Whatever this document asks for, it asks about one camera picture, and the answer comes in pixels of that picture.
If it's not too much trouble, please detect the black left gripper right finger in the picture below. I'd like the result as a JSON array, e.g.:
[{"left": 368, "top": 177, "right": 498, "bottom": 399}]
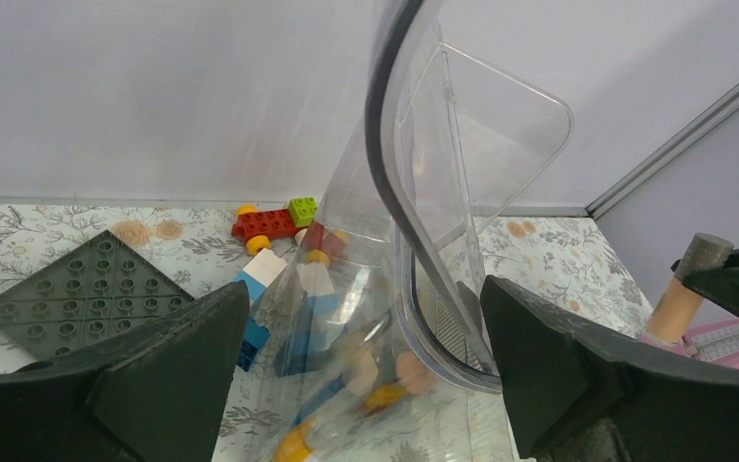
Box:
[{"left": 480, "top": 276, "right": 739, "bottom": 461}]

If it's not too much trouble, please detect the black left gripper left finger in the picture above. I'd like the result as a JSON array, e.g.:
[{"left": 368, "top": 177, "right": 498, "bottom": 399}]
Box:
[{"left": 0, "top": 282, "right": 250, "bottom": 461}]

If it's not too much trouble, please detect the beige foundation tube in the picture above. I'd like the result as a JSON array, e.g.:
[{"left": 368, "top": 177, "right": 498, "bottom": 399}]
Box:
[{"left": 646, "top": 233, "right": 734, "bottom": 347}]

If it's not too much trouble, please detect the beige makeup sponge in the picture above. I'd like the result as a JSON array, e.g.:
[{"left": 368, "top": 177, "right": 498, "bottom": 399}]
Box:
[{"left": 334, "top": 332, "right": 379, "bottom": 396}]

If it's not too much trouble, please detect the clear acrylic organizer box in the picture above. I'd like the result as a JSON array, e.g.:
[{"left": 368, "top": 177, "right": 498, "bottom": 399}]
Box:
[{"left": 249, "top": 1, "right": 573, "bottom": 461}]

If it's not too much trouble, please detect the orange round sponge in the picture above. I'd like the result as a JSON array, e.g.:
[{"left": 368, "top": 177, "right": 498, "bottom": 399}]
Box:
[{"left": 395, "top": 350, "right": 436, "bottom": 395}]

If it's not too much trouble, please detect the dark grey building plate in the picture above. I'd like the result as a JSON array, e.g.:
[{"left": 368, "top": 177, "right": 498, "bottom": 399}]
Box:
[{"left": 0, "top": 231, "right": 193, "bottom": 360}]

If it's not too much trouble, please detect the blue toy block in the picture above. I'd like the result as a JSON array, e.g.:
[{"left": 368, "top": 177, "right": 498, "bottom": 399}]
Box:
[{"left": 232, "top": 249, "right": 287, "bottom": 372}]

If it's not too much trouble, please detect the red yellow toy piece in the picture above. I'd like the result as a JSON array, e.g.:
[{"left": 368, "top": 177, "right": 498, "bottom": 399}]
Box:
[{"left": 231, "top": 197, "right": 349, "bottom": 267}]

